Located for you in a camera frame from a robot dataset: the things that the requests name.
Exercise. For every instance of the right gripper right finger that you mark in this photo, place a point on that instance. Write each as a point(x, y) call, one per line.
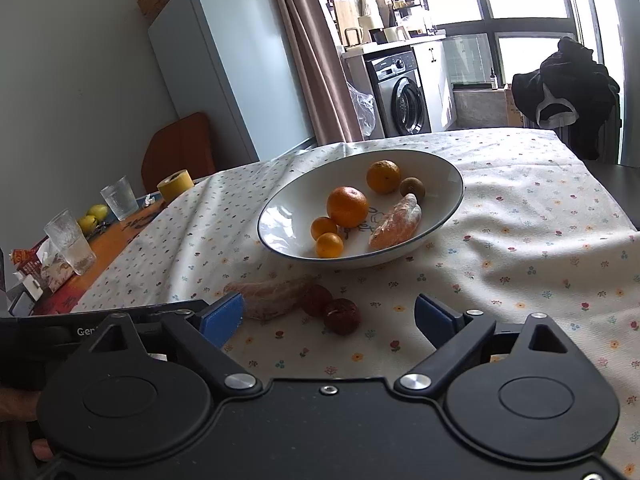
point(458, 339)

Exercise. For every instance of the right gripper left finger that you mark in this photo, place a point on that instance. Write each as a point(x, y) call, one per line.
point(193, 334)

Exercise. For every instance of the dark red fruit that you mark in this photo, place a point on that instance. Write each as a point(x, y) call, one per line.
point(314, 301)
point(341, 316)

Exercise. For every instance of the peeled orange mandarin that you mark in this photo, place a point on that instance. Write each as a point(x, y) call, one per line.
point(398, 225)

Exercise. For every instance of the small kumquat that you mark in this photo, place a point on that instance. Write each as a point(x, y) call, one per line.
point(329, 245)
point(322, 225)

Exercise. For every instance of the brown longan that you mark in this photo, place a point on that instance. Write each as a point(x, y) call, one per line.
point(414, 186)

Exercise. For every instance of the large orange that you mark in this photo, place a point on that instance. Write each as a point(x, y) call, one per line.
point(347, 207)

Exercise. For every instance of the white kitchen cabinet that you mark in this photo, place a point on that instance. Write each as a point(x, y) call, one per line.
point(436, 84)

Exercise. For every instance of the black kitchen shelf rack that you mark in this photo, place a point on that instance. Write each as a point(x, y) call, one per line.
point(412, 15)

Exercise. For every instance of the floral tissue box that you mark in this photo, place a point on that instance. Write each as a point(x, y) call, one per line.
point(55, 270)

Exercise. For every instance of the clear glass near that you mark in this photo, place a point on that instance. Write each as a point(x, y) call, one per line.
point(66, 235)

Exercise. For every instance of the clear glass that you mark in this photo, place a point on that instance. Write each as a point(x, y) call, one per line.
point(66, 235)
point(119, 196)

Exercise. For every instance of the orange cat placemat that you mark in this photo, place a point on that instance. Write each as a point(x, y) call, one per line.
point(107, 247)

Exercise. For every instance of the floral white tablecloth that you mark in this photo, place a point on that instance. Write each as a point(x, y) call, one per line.
point(535, 232)

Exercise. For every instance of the yellow lemon pair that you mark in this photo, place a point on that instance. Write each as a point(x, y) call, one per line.
point(93, 218)

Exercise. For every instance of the white ceramic bowl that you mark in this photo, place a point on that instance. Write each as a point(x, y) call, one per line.
point(283, 225)

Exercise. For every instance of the yellow tape roll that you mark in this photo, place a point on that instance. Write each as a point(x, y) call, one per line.
point(174, 185)

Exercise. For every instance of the clear glass far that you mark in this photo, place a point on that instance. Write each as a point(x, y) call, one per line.
point(119, 196)

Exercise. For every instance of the cardboard box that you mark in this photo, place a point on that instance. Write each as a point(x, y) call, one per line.
point(514, 117)

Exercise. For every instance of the white plastic bag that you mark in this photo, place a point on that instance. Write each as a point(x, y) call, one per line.
point(363, 104)

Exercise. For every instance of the grey washing machine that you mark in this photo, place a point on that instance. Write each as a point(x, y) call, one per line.
point(398, 92)

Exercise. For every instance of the black clothing on chair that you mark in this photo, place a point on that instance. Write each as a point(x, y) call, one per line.
point(571, 94)

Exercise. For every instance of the brown curtain left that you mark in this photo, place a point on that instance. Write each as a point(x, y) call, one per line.
point(320, 72)

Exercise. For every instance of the white refrigerator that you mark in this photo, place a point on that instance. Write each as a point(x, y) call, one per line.
point(230, 60)

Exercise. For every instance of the wooden cutting board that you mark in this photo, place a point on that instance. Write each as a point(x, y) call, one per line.
point(347, 23)

